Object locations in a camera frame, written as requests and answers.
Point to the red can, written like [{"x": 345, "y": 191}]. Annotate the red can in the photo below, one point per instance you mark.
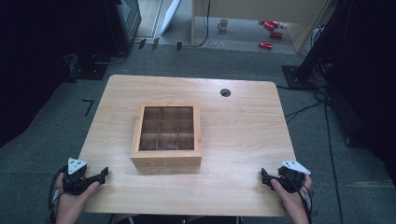
[
  {"x": 270, "y": 25},
  {"x": 265, "y": 45},
  {"x": 276, "y": 34}
]

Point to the black metal stand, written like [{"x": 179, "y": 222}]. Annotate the black metal stand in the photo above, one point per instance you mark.
[{"x": 314, "y": 53}]

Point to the white board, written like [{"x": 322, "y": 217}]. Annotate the white board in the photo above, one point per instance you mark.
[{"x": 170, "y": 15}]

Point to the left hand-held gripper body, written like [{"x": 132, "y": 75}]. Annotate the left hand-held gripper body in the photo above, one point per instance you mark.
[{"x": 76, "y": 180}]

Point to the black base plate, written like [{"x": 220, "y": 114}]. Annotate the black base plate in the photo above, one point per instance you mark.
[{"x": 88, "y": 70}]

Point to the person's left hand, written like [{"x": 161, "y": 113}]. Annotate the person's left hand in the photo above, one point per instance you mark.
[{"x": 71, "y": 203}]

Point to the wooden compartment box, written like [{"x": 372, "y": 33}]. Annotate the wooden compartment box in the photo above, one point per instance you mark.
[{"x": 166, "y": 129}]

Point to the person's right hand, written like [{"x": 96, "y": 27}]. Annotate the person's right hand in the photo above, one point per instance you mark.
[{"x": 292, "y": 202}]

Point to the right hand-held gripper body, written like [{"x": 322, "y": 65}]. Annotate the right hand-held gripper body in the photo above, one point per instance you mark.
[{"x": 292, "y": 178}]

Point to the grey mug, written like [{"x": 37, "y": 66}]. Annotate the grey mug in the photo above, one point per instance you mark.
[{"x": 223, "y": 25}]

